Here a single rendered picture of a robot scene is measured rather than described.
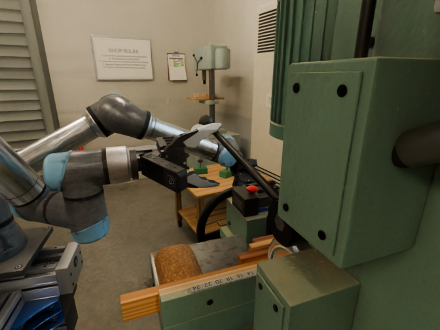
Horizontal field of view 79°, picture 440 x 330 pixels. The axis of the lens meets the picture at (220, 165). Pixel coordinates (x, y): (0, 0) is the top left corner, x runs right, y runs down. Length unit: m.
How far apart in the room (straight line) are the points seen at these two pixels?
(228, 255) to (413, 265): 0.43
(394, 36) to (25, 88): 3.24
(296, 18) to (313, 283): 0.35
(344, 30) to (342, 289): 0.29
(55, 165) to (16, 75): 2.81
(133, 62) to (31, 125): 1.26
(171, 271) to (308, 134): 0.42
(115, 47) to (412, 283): 3.30
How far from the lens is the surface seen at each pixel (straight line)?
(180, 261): 0.58
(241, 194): 0.67
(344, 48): 0.38
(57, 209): 0.64
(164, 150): 0.56
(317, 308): 0.32
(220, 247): 0.67
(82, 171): 0.56
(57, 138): 0.99
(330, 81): 0.21
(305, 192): 0.24
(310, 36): 0.43
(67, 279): 0.94
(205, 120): 0.64
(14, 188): 0.64
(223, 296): 0.51
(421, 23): 0.28
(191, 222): 2.20
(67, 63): 3.36
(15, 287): 0.99
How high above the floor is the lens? 1.29
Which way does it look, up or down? 18 degrees down
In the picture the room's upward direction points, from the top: straight up
